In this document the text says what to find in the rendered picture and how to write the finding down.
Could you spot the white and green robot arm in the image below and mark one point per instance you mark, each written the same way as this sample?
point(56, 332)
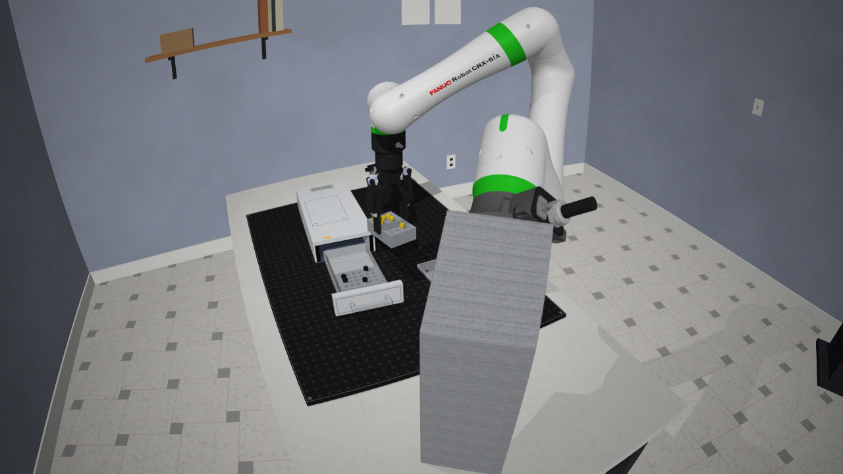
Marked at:
point(521, 160)

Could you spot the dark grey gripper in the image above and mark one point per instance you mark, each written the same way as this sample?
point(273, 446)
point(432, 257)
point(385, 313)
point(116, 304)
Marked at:
point(388, 171)

